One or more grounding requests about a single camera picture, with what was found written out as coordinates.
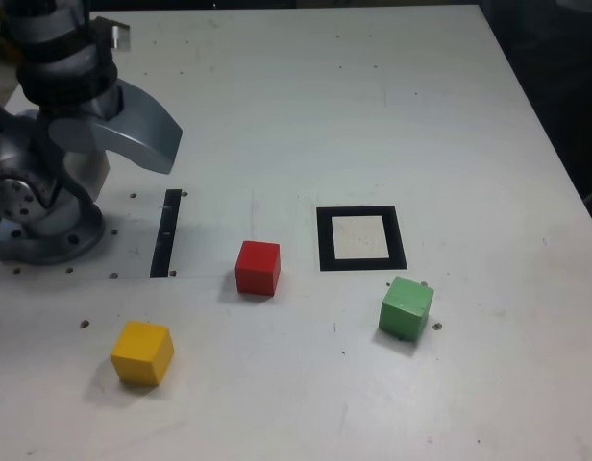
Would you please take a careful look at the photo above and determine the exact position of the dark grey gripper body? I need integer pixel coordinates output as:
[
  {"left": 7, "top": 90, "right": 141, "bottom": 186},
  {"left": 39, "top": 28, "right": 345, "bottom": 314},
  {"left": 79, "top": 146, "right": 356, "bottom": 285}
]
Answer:
[{"left": 38, "top": 85, "right": 127, "bottom": 128}]

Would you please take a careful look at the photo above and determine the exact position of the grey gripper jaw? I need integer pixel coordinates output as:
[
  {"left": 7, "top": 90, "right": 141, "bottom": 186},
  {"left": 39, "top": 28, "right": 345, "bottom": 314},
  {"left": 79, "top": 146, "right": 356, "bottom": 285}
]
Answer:
[
  {"left": 62, "top": 146, "right": 111, "bottom": 206},
  {"left": 50, "top": 79, "right": 185, "bottom": 176}
]

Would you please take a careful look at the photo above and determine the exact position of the red cube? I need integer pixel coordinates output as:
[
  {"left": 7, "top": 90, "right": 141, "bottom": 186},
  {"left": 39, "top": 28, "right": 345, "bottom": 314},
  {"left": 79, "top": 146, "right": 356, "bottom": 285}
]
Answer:
[{"left": 234, "top": 240, "right": 282, "bottom": 295}]

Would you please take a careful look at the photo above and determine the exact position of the yellow cube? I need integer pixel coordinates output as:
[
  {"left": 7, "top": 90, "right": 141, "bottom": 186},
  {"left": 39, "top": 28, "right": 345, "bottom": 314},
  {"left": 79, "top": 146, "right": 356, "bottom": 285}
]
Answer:
[{"left": 110, "top": 320, "right": 176, "bottom": 386}]

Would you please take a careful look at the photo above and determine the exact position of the green cube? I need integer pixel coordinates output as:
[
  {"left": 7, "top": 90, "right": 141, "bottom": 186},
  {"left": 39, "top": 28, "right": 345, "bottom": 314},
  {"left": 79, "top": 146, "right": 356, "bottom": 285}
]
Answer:
[{"left": 378, "top": 276, "right": 435, "bottom": 343}]

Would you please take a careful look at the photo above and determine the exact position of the black tape square outline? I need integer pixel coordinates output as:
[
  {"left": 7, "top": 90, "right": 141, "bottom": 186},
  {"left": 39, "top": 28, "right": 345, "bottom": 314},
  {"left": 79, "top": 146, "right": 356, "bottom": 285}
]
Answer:
[{"left": 315, "top": 205, "right": 408, "bottom": 273}]

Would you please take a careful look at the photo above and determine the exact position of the black tape strip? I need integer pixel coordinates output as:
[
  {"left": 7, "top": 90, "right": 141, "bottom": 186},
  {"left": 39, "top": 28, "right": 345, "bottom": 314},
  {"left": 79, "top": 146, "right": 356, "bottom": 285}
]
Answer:
[{"left": 149, "top": 188, "right": 183, "bottom": 279}]

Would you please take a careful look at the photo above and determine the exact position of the gripper-mounted camera box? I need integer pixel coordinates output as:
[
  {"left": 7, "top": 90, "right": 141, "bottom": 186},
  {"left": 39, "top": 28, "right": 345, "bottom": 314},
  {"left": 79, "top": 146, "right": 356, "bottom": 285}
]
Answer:
[{"left": 91, "top": 16, "right": 133, "bottom": 52}]

